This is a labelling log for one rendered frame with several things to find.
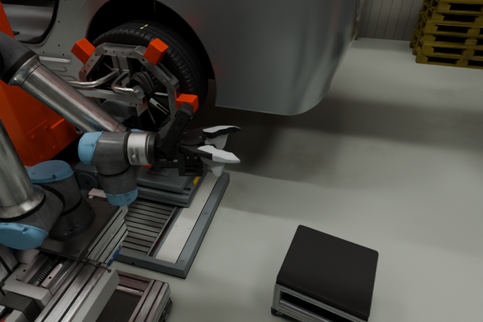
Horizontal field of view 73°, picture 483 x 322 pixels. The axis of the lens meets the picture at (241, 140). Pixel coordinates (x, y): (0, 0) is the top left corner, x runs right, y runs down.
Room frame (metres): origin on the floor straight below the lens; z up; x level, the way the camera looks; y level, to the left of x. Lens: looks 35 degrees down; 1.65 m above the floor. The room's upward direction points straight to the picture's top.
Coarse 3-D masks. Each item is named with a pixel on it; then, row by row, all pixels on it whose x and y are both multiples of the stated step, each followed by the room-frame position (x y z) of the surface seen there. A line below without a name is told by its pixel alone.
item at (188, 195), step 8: (192, 184) 1.64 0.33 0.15; (200, 184) 1.68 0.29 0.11; (144, 192) 1.56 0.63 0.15; (152, 192) 1.54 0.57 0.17; (160, 192) 1.56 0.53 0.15; (168, 192) 1.56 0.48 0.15; (176, 192) 1.55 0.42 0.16; (184, 192) 1.54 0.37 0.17; (192, 192) 1.55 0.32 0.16; (152, 200) 1.54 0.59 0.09; (160, 200) 1.53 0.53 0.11; (168, 200) 1.51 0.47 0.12; (176, 200) 1.50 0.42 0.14; (184, 200) 1.48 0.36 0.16; (192, 200) 1.54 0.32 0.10
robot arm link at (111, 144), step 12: (96, 132) 0.60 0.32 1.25; (108, 132) 0.60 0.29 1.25; (120, 132) 0.60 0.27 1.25; (84, 144) 0.57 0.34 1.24; (96, 144) 0.57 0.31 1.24; (108, 144) 0.57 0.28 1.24; (120, 144) 0.57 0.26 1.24; (84, 156) 0.56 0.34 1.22; (96, 156) 0.55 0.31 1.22; (108, 156) 0.55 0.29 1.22; (120, 156) 0.55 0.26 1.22; (96, 168) 0.57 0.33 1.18; (108, 168) 0.55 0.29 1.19; (120, 168) 0.56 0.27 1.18
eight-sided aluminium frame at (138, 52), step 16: (96, 48) 1.55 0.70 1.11; (112, 48) 1.53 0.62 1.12; (128, 48) 1.52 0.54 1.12; (144, 48) 1.54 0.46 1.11; (96, 64) 1.61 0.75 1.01; (144, 64) 1.49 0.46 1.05; (160, 64) 1.52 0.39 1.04; (80, 80) 1.59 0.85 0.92; (160, 80) 1.47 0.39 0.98; (176, 80) 1.49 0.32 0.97; (176, 96) 1.46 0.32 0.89; (128, 128) 1.60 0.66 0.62
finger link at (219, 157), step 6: (204, 150) 0.54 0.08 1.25; (210, 150) 0.54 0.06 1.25; (216, 150) 0.54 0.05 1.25; (222, 150) 0.54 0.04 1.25; (216, 156) 0.52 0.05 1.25; (222, 156) 0.52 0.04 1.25; (228, 156) 0.52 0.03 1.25; (234, 156) 0.52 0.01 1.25; (204, 162) 0.54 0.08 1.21; (210, 162) 0.54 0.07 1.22; (216, 162) 0.53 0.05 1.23; (222, 162) 0.52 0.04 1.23; (228, 162) 0.51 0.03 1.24; (234, 162) 0.51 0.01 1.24; (216, 168) 0.53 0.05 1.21; (222, 168) 0.52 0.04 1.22; (216, 174) 0.52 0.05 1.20
